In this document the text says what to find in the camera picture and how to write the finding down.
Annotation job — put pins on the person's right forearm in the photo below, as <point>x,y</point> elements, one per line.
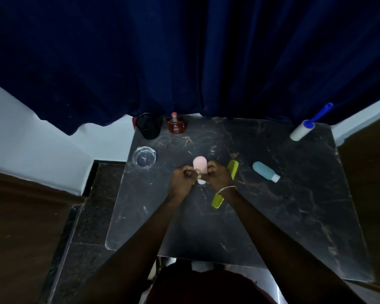
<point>288,250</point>

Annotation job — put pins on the person's left forearm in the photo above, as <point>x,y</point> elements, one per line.
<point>126,256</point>

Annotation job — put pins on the brown perfume bottle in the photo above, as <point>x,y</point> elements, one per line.
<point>176,125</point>

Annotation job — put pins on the person's right fingers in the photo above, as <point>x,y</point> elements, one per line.
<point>208,170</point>

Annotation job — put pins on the person's left fingers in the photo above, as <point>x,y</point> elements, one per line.
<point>190,172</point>

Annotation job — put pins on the clear glass ashtray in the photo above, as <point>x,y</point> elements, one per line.
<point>144,157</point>

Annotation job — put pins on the dark blue curtain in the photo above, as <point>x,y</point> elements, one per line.
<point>190,56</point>

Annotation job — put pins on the pink squeeze bottle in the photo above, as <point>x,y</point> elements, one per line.
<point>200,166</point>

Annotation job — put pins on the teal squeeze bottle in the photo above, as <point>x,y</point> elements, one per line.
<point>265,171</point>

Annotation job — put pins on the black mesh cup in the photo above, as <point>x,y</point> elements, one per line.
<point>148,126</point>

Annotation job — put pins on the green comb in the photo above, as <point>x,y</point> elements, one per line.
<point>232,169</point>

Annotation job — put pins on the person's left hand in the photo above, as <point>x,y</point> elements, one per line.
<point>179,183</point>

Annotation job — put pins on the person's right hand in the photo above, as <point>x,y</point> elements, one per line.
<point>218,178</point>

